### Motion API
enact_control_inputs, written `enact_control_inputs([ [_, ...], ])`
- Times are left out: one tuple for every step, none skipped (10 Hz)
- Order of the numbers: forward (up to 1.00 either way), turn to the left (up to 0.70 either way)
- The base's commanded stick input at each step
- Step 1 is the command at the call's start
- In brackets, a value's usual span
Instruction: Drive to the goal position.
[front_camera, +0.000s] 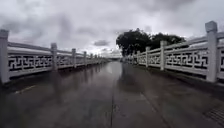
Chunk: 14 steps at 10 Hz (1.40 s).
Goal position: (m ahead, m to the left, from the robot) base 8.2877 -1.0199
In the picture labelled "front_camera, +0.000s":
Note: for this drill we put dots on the dark leafy trees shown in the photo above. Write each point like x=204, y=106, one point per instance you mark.
x=136, y=40

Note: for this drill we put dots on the white stone balustrade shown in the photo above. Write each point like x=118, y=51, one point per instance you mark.
x=30, y=61
x=186, y=58

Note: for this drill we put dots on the metal drain grate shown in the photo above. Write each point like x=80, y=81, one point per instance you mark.
x=216, y=114

